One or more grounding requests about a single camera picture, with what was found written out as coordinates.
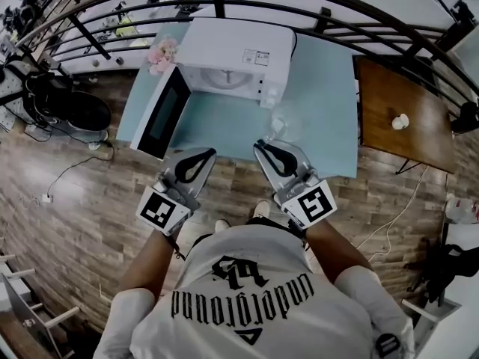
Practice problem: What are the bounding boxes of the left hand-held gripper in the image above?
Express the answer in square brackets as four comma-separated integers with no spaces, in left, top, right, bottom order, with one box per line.
[134,147,218,236]

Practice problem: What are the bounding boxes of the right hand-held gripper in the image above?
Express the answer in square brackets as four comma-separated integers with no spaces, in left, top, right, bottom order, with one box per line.
[252,141,338,231]

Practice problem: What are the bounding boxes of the clear glass cup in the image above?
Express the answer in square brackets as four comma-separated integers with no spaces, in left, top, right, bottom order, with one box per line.
[266,105,305,144]

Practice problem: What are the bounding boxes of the white microwave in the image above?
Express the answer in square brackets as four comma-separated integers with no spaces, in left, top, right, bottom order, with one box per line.
[129,16,296,162]

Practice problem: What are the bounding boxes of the person's right forearm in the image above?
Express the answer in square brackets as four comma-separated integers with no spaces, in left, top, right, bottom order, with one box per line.
[304,220,374,284]

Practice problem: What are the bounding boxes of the person's left forearm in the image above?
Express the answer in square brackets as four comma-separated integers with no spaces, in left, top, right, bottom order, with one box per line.
[117,229,181,299]

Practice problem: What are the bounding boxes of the small white object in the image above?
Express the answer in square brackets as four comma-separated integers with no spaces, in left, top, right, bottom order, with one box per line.
[390,113,410,132]

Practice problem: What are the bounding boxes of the person's right shoe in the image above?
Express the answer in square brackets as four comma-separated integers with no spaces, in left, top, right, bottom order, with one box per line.
[251,200,272,221]

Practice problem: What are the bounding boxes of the person's black shorts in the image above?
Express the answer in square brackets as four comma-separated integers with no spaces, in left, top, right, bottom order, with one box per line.
[189,216,307,256]

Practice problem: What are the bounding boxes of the light blue table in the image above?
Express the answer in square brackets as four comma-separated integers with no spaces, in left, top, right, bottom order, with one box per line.
[115,22,361,180]

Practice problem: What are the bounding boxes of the black rounded machine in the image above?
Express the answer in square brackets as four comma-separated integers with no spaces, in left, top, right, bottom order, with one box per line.
[25,76,114,133]

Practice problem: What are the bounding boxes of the pink flower bouquet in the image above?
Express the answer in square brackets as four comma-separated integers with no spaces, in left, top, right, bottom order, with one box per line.
[147,37,180,76]

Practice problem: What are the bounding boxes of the brown wooden side table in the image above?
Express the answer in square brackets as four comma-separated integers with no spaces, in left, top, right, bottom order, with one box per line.
[354,55,458,176]

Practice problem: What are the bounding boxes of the person's white printed t-shirt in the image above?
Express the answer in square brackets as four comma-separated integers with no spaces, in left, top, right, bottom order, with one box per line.
[92,224,417,359]

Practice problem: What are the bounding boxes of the white plastic bag red print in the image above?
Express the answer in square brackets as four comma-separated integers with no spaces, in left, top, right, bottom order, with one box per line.
[444,195,479,224]

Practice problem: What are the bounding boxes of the black backpack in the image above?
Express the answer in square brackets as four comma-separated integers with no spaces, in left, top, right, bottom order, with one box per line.
[410,236,479,307]

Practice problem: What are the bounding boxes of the white wooden rack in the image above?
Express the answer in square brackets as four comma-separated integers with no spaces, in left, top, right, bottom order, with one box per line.
[0,251,82,359]

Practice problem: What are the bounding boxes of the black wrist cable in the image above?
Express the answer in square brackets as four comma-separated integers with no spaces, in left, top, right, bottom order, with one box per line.
[163,233,185,262]
[287,218,312,254]

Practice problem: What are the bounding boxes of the black floor cable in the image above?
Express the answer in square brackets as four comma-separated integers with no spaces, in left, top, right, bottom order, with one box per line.
[47,154,106,198]

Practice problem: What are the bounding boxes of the thin black cable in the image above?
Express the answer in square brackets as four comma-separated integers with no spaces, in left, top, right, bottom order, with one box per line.
[287,29,299,64]

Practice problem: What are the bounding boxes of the long white cable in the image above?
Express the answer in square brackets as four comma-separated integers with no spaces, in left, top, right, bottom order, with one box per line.
[350,165,430,266]

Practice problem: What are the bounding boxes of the black strap buckle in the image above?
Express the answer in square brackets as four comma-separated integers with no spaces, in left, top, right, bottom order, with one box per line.
[375,332,402,359]

